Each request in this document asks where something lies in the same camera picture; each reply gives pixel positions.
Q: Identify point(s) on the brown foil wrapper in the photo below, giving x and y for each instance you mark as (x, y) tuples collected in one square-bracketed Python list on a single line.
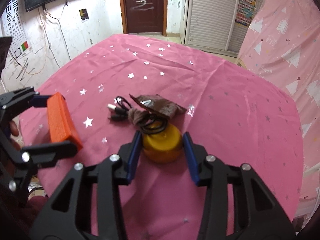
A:
[(158, 105)]

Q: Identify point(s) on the colourful wall chart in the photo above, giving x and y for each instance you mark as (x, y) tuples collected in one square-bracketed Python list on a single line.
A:
[(245, 12)]

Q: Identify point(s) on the orange ribbed block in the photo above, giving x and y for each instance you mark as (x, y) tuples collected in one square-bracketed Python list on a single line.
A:
[(61, 126)]

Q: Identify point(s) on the pink tree-print bed curtain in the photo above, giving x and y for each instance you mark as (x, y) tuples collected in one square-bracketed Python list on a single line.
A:
[(282, 46)]

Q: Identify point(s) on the pink star tablecloth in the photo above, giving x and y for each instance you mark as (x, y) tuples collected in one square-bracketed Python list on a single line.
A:
[(236, 115)]

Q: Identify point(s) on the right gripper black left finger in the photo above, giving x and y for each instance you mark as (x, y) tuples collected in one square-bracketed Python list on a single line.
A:
[(86, 204)]

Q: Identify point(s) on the amber yellow round jar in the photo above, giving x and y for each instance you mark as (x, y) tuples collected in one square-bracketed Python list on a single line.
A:
[(163, 147)]

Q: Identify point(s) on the white louvered wardrobe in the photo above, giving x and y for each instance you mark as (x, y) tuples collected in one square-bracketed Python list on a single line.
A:
[(209, 25)]

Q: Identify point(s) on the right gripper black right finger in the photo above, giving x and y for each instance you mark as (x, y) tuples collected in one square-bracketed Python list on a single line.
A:
[(238, 204)]

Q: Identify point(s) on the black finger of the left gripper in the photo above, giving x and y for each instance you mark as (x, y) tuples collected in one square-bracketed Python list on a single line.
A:
[(23, 98), (47, 155)]

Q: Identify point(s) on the dark red door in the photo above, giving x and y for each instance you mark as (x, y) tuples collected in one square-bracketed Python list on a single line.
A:
[(144, 16)]

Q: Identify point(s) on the eye test chart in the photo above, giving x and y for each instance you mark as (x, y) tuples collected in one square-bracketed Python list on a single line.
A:
[(12, 25)]

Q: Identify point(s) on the brown cloth piece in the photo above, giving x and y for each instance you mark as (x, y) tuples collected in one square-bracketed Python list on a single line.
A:
[(138, 117)]

